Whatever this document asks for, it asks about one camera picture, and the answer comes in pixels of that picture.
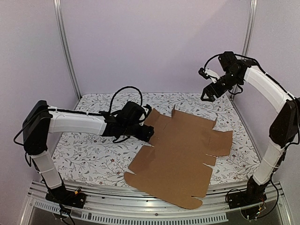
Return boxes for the right aluminium frame post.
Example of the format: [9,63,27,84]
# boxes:
[231,0,258,99]

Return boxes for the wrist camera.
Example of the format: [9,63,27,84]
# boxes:
[198,68,220,83]
[139,104,152,125]

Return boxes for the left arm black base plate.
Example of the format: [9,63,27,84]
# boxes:
[45,188,87,209]

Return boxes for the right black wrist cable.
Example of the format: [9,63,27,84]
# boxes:
[203,54,222,70]

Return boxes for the left aluminium frame post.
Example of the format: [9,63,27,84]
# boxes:
[53,0,82,100]

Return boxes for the aluminium front rail base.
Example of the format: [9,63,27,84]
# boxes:
[20,181,294,225]

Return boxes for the brown cardboard box sheet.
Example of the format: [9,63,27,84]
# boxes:
[124,110,233,210]

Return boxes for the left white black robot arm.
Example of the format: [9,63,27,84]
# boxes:
[13,100,154,203]

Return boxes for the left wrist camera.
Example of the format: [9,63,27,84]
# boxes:
[139,104,152,125]

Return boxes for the floral patterned table mat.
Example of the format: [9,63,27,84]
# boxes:
[52,90,260,187]

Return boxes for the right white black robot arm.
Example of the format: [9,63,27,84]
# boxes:
[198,51,300,204]

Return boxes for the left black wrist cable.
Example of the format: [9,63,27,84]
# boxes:
[110,86,143,113]

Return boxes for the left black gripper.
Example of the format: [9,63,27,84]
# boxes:
[122,123,154,142]

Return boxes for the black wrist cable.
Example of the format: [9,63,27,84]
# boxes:
[110,86,143,113]
[203,54,222,70]

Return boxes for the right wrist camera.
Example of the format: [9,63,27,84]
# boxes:
[198,68,220,83]

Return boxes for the aluminium frame post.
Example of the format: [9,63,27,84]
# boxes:
[231,0,258,99]
[53,0,82,100]

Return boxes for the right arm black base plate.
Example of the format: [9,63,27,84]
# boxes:
[225,188,267,209]

